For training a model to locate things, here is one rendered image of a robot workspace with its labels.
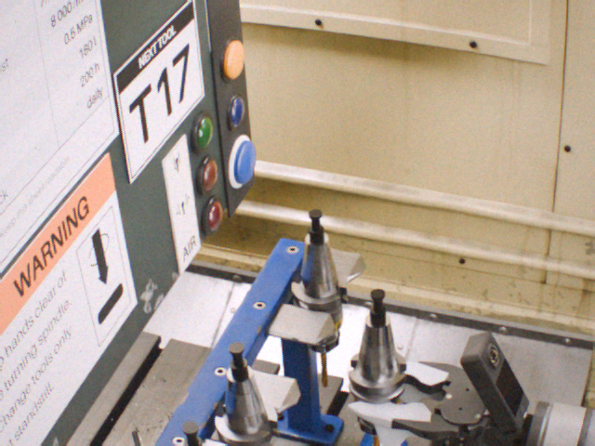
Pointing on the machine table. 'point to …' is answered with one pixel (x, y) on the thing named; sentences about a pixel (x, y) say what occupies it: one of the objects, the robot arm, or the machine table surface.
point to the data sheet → (48, 109)
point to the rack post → (302, 364)
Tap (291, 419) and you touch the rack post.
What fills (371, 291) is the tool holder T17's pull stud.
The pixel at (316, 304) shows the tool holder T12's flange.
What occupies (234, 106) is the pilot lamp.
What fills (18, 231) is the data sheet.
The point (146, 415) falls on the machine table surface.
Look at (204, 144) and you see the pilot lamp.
